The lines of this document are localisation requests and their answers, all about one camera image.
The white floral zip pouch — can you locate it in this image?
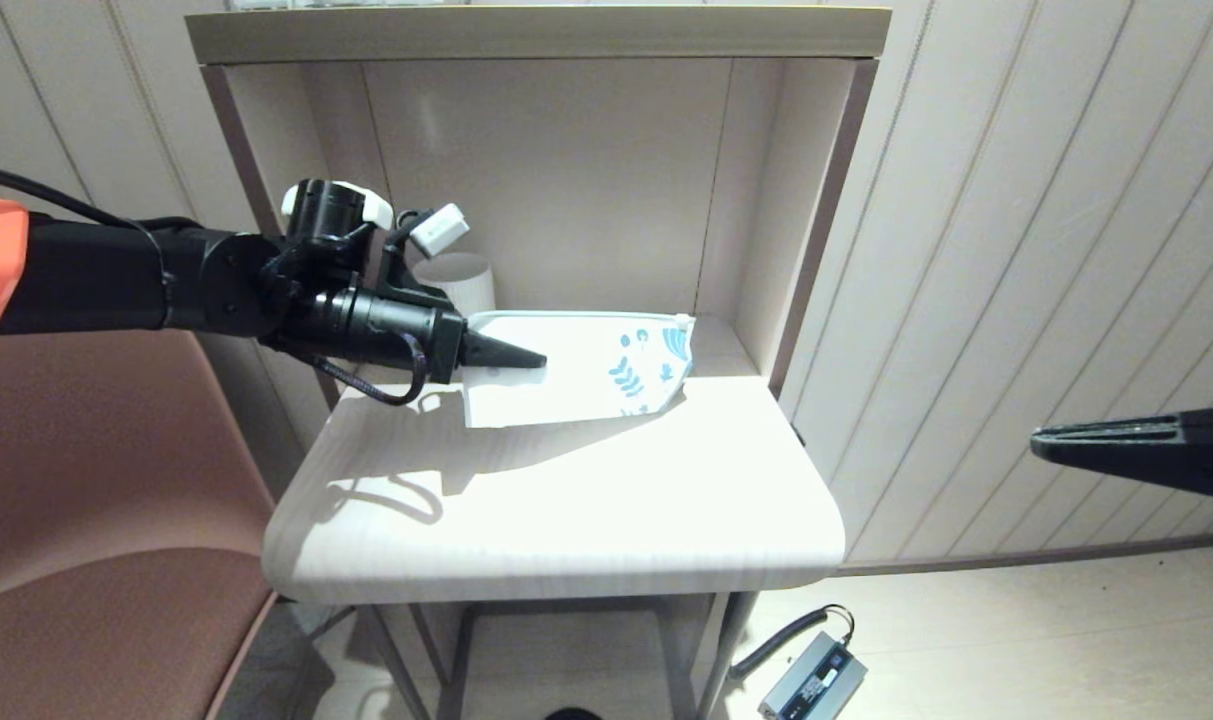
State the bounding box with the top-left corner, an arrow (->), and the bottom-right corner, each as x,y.
461,310 -> 698,430

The white ribbed ceramic mug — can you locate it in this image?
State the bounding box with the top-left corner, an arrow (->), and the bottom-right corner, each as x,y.
411,253 -> 496,317

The beige wooden desk with hutch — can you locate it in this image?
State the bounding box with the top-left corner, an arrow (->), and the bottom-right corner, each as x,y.
184,3 -> 897,720

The grey power adapter box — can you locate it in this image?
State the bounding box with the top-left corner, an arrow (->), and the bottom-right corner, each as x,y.
758,632 -> 869,720

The brown pink chair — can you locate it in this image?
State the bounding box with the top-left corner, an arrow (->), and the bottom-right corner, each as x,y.
0,330 -> 279,720

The black braided cable loop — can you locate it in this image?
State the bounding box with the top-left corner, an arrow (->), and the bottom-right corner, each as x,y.
311,330 -> 430,407

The short black camera cable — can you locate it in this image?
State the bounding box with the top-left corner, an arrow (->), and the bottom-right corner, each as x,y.
380,210 -> 437,293

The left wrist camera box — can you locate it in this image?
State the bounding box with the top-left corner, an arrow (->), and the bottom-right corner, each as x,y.
409,203 -> 470,257

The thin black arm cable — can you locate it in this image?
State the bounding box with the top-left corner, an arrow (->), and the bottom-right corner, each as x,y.
0,163 -> 172,233

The black coiled power cable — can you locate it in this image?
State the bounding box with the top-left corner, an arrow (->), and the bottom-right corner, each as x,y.
729,608 -> 856,685

